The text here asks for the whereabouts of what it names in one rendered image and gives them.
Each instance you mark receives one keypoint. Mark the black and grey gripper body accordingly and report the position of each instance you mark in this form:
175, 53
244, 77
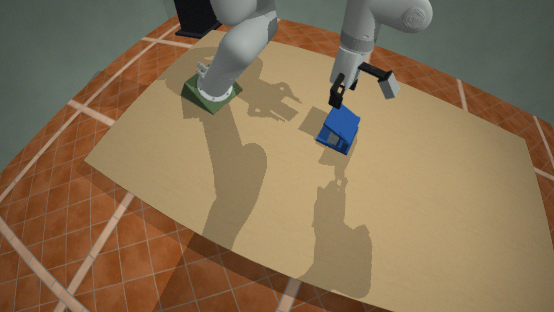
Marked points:
347, 62

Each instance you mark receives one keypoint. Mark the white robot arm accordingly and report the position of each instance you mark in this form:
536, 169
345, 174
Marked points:
240, 46

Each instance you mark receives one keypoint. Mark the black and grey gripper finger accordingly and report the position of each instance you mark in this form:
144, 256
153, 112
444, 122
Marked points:
336, 98
354, 85

